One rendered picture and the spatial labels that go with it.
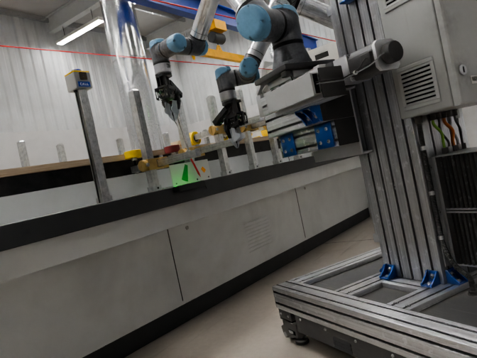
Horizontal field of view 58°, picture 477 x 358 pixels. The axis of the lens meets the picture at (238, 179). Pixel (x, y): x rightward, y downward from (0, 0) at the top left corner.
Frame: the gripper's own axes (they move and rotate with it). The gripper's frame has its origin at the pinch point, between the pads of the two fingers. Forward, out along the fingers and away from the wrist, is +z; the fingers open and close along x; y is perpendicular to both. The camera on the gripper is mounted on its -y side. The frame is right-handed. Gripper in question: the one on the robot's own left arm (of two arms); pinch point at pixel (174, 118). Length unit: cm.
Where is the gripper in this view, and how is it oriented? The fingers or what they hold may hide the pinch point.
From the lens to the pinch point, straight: 198.7
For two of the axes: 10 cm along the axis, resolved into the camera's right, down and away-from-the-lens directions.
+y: -3.2, 0.8, -9.5
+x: 9.3, -1.9, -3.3
